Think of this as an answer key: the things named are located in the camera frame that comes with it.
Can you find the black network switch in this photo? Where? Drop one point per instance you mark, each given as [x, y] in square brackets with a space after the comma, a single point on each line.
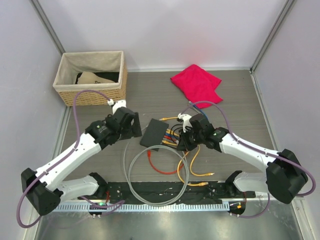
[153, 134]

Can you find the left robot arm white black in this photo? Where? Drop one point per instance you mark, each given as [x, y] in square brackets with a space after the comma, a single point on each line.
[46, 187]

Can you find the beige cloth in basket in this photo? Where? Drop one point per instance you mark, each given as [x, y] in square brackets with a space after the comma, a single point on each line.
[97, 78]

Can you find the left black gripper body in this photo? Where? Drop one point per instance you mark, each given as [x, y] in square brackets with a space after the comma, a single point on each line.
[127, 133]

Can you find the pink folded cloth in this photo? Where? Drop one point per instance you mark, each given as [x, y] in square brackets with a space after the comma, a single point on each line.
[197, 84]

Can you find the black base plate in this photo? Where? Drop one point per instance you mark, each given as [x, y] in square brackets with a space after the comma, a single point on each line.
[159, 191]

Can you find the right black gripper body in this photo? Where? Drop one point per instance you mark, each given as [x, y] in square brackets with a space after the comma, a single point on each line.
[191, 138]

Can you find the wicker basket with liner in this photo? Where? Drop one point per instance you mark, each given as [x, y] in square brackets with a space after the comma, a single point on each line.
[102, 71]

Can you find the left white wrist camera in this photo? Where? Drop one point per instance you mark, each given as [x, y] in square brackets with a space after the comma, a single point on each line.
[115, 105]

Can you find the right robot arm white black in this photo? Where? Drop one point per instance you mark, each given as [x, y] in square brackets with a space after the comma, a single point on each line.
[280, 175]

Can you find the white slotted cable duct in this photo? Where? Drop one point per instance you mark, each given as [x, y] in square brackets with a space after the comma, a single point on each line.
[86, 207]

